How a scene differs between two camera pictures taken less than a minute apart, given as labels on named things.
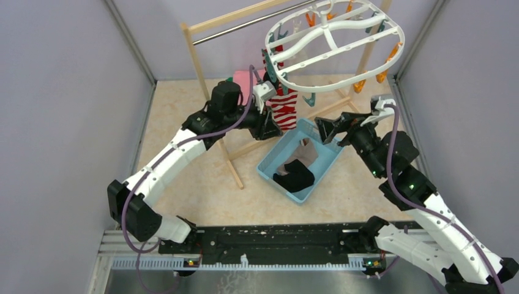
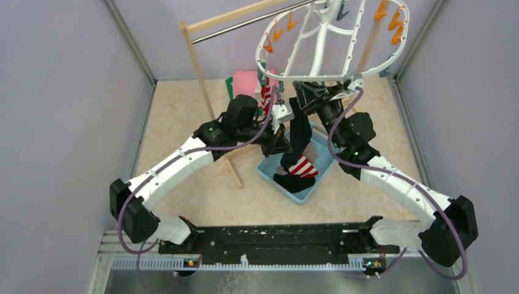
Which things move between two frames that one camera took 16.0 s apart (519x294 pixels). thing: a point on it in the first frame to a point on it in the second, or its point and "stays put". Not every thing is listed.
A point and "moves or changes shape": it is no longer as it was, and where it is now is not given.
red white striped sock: [284, 106] moves or changes shape
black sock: [298, 177] stays put
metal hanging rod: [251, 22] stays put
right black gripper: [348, 122] to [313, 97]
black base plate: [274, 240] stays put
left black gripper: [264, 126] to [277, 143]
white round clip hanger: [335, 45] moves or changes shape
